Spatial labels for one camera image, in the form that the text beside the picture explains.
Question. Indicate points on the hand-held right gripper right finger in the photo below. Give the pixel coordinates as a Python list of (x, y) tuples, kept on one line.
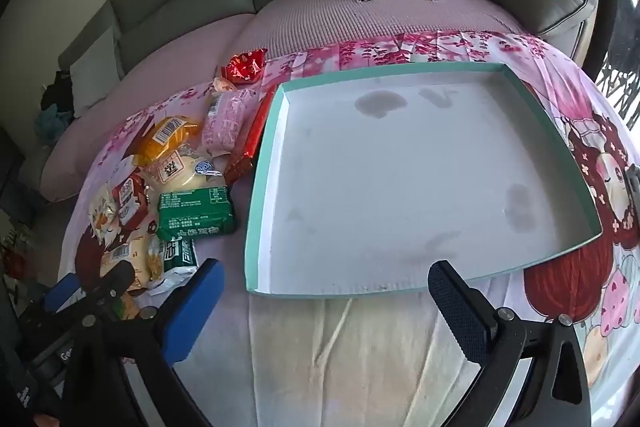
[(460, 307)]

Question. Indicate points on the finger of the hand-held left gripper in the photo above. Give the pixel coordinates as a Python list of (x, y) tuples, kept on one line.
[(114, 281), (62, 294)]

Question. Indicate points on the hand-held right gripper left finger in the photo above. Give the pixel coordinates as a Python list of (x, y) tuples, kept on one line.
[(192, 312)]

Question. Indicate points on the yellow snack packet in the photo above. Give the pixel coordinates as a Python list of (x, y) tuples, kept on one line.
[(127, 262)]

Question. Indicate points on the beige snack packet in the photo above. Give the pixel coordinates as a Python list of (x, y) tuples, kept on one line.
[(104, 212)]

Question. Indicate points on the white bun packet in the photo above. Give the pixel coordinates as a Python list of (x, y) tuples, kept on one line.
[(182, 172)]

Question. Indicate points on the teal shallow cardboard box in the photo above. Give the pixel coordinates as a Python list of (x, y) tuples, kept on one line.
[(400, 182)]

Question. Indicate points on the orange bread packet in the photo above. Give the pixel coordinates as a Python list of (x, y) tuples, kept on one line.
[(167, 134)]

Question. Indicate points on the long red snack packet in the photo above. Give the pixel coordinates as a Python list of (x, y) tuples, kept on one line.
[(247, 142)]

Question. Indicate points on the pink snack packet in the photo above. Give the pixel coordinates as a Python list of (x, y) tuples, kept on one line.
[(227, 122)]

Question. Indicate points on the white and green snack packet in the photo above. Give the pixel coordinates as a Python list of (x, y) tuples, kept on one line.
[(172, 262)]

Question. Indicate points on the red flower pot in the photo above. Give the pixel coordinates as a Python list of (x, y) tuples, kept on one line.
[(14, 257)]

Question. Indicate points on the red and white snack packet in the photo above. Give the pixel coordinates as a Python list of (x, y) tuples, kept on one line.
[(132, 202)]

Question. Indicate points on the pink printed blanket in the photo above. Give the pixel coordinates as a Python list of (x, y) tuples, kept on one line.
[(350, 357)]

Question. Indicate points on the teal cloth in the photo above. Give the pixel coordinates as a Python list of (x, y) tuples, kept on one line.
[(50, 124)]

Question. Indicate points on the dark cloth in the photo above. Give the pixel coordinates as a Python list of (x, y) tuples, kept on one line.
[(55, 92)]

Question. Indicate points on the light grey pillow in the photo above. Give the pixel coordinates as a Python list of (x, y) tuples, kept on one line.
[(95, 77)]

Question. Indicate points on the shiny red candy packet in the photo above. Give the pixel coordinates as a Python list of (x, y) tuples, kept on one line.
[(245, 64)]

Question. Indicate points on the metal window railing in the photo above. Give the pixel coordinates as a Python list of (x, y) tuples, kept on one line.
[(620, 82)]

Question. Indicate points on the pink ribbed sofa cover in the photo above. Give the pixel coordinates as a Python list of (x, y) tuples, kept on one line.
[(325, 22)]

